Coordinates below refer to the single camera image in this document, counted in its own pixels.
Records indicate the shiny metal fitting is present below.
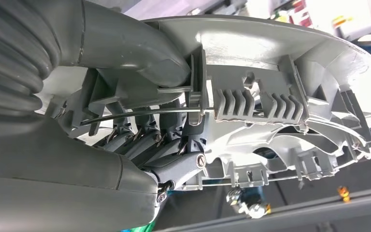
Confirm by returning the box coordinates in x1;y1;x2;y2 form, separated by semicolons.
226;187;271;220

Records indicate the orange clip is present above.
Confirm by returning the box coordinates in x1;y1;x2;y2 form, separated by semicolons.
337;186;351;203

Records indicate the grey workbench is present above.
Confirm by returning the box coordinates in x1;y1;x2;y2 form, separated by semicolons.
153;184;371;232

